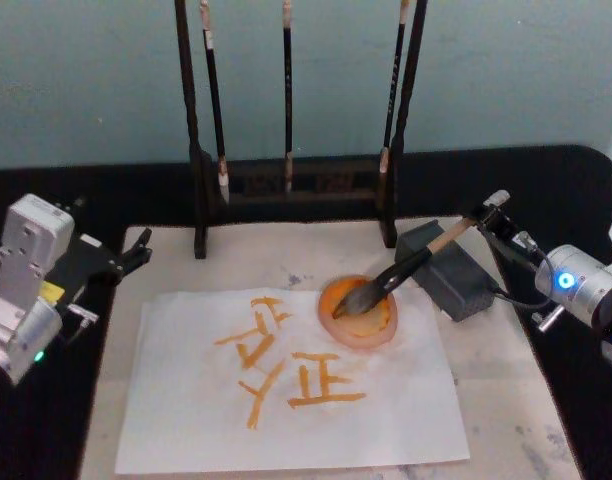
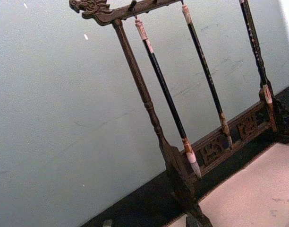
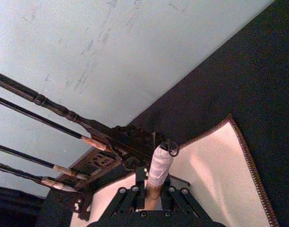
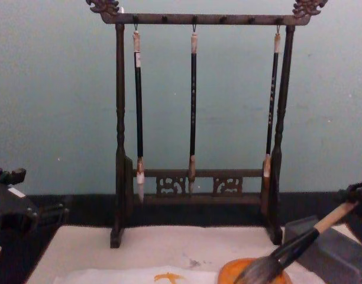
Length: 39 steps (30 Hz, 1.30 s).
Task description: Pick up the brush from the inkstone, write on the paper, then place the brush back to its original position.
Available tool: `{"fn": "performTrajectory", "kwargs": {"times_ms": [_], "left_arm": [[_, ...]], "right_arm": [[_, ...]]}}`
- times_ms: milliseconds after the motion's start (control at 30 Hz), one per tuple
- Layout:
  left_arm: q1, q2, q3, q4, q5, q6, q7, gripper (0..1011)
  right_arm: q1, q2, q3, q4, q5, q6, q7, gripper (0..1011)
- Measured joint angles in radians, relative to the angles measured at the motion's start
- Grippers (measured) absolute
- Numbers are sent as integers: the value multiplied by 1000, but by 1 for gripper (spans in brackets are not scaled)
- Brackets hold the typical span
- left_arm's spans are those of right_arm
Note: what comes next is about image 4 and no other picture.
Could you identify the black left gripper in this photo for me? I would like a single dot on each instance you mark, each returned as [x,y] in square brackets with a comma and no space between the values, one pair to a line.
[12,210]

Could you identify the thin black brush, gold lettering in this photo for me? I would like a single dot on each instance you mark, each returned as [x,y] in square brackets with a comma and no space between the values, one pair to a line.
[272,97]

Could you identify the white felt mat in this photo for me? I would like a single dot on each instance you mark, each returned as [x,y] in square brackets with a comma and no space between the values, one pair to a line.
[157,242]

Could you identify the white paper with orange stroke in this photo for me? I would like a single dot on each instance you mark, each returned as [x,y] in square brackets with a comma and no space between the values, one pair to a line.
[116,276]

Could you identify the grey stone block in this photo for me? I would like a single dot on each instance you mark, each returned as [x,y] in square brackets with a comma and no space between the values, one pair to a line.
[337,251]

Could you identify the black brush with white label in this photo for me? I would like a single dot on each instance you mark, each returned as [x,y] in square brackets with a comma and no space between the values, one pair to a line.
[138,112]

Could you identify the orange round paint dish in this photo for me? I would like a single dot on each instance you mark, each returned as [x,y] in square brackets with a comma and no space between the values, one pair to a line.
[232,270]

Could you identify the dark carved wooden brush rack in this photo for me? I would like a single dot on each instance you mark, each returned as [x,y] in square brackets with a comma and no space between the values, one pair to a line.
[120,118]

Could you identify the black brush with brown ferrule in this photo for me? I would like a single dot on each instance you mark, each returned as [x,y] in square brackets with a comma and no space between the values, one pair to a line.
[193,112]

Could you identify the black table cloth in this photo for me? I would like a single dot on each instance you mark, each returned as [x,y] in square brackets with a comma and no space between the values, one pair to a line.
[89,210]

